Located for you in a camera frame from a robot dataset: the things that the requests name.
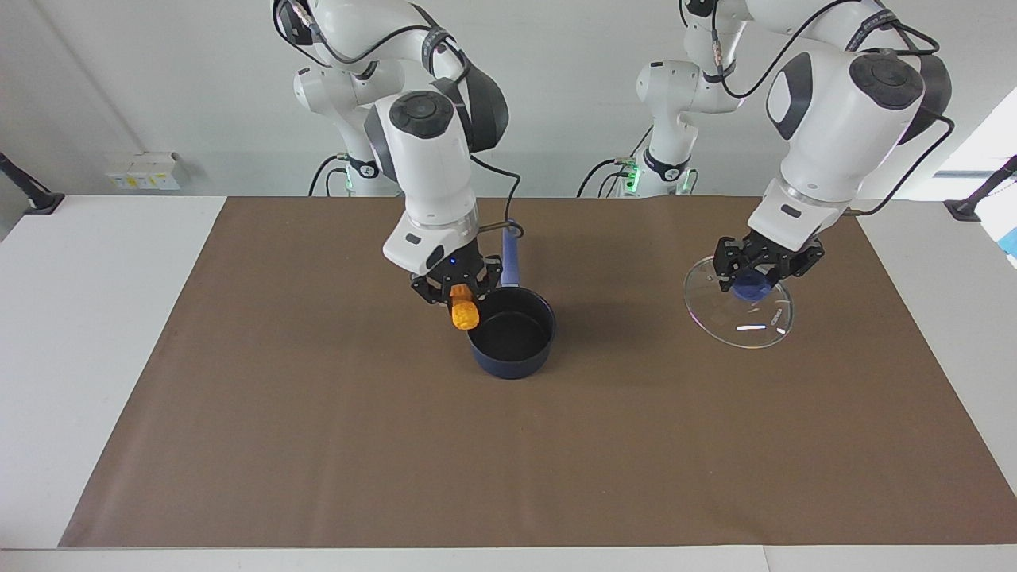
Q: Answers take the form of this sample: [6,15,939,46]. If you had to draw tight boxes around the brown table mat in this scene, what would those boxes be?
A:
[57,196,1017,549]

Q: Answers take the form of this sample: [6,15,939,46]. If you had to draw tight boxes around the yellow toy corn cob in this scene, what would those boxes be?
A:
[450,284,480,330]

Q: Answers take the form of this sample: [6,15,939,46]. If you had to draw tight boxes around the black arm base cable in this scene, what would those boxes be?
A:
[308,153,352,197]
[576,127,654,198]

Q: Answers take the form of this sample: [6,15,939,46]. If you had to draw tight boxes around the glass lid blue knob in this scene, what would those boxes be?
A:
[683,254,794,350]

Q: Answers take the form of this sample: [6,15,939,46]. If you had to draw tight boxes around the black arm gripper cable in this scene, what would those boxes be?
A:
[679,0,954,219]
[274,0,525,239]

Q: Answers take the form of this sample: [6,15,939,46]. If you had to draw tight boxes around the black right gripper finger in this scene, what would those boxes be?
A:
[473,256,503,299]
[411,274,451,307]

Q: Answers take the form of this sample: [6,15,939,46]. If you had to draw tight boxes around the black camera stand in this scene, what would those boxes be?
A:
[0,151,66,215]
[944,155,1017,222]

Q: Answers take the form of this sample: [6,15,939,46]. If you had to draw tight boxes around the black right arm base cable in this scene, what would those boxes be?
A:
[308,153,352,197]

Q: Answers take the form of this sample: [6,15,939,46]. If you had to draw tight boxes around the black left arm base cable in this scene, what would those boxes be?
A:
[576,127,654,198]

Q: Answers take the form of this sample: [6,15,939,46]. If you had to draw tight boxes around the blue white package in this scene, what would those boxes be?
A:
[979,191,1017,263]

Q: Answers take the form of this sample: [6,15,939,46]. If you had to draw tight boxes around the black right arm gripper cable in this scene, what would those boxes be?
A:
[274,0,525,239]

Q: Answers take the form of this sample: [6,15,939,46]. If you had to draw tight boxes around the dark blue saucepan purple handle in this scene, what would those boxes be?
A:
[466,218,557,381]

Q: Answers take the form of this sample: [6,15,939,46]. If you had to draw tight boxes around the white box yellow labels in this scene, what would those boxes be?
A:
[106,151,182,191]

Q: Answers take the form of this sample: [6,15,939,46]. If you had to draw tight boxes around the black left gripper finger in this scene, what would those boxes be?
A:
[713,238,740,295]
[783,242,826,280]

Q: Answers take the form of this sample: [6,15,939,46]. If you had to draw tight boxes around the black left arm gripper cable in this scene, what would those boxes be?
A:
[679,0,954,219]

